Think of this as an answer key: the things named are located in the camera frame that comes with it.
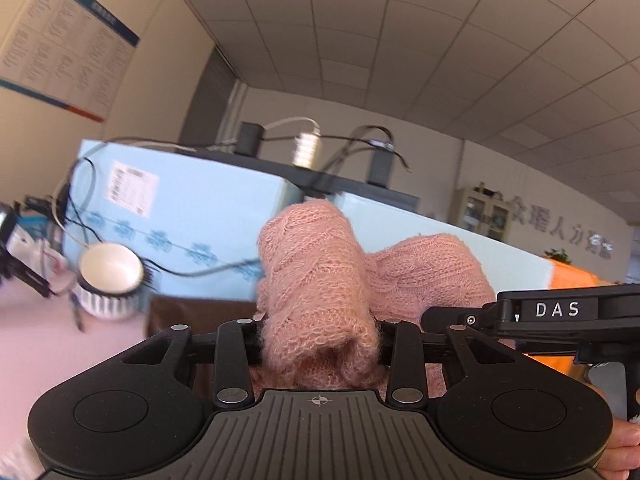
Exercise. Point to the glass door cabinet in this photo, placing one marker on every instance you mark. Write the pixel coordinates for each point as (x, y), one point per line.
(482, 212)

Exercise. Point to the large light blue box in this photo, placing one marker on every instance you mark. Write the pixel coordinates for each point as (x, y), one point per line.
(400, 232)

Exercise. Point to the white striped bowl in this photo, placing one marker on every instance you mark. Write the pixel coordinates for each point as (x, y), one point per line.
(110, 270)

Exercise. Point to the brown leather garment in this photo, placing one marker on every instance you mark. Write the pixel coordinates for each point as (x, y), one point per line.
(200, 317)

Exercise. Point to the pink table cover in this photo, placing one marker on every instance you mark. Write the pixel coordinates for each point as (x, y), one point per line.
(50, 360)

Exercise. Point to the pink knit sweater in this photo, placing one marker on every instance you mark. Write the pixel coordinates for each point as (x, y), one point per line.
(310, 270)

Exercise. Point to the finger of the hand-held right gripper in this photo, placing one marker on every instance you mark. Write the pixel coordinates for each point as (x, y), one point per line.
(457, 318)

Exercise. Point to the wall poster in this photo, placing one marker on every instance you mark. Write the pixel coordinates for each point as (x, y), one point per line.
(60, 45)

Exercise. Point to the tall black adapter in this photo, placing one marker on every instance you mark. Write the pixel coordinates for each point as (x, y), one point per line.
(380, 165)

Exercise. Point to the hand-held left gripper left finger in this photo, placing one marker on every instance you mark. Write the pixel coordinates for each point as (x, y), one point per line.
(232, 360)

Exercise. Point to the small black clamp device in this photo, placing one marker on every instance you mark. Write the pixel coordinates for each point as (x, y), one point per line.
(40, 205)

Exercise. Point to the light blue box white label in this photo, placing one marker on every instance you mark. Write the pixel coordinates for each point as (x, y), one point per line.
(200, 200)

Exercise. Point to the dark pen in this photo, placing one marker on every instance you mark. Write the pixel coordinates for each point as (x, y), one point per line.
(76, 312)

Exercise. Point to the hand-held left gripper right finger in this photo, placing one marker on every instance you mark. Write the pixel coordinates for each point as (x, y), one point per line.
(405, 360)

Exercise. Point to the black handheld device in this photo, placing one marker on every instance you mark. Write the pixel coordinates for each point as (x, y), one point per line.
(15, 255)

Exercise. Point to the orange cloth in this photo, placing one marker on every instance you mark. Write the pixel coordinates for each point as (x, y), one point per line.
(575, 275)

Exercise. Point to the green potted plant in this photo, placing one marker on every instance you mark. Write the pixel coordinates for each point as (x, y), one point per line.
(559, 255)

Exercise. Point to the small black adapter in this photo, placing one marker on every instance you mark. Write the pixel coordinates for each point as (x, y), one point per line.
(249, 139)

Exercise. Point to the person's right hand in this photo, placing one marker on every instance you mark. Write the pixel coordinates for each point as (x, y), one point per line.
(622, 450)

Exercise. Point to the black flat board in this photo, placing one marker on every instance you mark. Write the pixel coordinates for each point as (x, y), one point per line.
(280, 167)

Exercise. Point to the white plastic bag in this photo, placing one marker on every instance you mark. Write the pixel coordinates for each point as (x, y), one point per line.
(35, 250)

